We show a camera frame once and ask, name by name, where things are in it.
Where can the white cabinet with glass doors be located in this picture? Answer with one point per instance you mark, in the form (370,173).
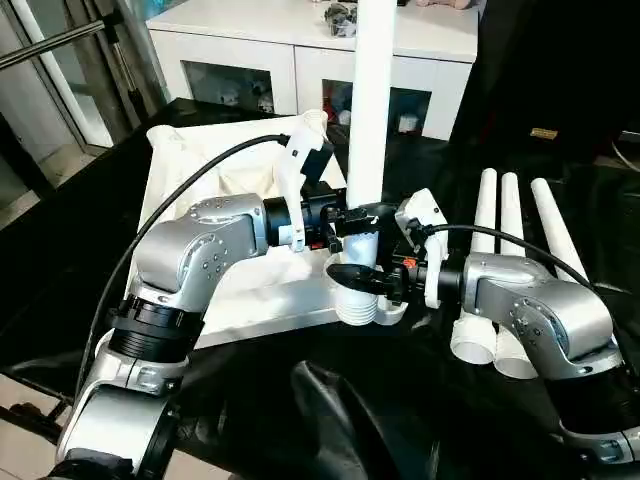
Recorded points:
(260,30)

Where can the grey bundle on cabinet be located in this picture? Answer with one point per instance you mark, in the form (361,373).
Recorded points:
(341,18)

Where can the white plastic table leg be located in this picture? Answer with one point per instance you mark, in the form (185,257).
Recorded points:
(484,230)
(512,225)
(372,100)
(555,225)

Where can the grey curtain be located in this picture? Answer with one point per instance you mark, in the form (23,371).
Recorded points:
(125,60)

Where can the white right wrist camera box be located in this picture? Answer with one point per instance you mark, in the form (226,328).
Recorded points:
(425,215)

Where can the black tripod stand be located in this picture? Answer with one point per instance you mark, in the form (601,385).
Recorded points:
(30,420)

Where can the white plastic table top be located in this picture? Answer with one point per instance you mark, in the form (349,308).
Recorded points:
(225,165)

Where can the grey metal pole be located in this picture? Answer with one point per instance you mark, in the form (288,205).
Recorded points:
(50,42)

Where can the small yellow label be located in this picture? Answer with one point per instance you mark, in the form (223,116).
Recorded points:
(544,133)

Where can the black plastic mat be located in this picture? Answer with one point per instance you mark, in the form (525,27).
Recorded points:
(60,250)

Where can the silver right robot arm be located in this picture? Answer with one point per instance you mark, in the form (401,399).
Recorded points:
(540,310)

